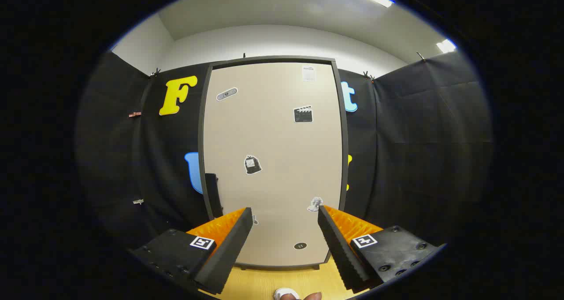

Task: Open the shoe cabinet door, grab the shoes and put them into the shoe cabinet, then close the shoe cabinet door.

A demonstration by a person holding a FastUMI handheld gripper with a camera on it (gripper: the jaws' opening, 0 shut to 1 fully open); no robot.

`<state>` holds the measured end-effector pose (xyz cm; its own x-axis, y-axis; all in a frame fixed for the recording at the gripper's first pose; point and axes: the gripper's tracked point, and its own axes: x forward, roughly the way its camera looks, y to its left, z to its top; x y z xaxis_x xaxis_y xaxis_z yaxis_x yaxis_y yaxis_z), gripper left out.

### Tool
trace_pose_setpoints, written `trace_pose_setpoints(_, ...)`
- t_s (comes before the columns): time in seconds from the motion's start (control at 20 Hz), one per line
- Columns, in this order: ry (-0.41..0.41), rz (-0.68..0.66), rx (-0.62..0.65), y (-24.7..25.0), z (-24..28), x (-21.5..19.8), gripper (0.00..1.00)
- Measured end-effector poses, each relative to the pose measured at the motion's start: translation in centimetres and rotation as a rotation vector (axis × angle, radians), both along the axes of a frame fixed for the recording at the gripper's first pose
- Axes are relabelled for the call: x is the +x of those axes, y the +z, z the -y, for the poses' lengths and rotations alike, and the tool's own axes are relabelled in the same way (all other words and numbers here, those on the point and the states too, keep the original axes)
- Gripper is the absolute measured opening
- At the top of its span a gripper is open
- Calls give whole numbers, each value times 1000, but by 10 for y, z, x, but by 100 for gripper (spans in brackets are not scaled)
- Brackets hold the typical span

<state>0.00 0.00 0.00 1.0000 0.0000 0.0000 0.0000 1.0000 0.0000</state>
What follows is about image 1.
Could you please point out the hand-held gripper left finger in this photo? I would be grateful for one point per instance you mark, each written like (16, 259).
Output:
(229, 247)

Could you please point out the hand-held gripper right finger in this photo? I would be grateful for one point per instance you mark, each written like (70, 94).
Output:
(339, 247)

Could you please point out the white canvas shoe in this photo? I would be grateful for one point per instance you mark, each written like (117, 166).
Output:
(282, 292)

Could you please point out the dark grey shoe cabinet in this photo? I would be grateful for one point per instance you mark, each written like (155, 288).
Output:
(273, 58)

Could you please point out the black backdrop cloth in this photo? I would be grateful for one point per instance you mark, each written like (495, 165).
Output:
(418, 137)

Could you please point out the pink cloth clip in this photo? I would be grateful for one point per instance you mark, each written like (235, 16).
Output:
(135, 114)

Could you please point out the small ceiling light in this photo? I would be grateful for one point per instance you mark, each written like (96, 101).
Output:
(446, 46)

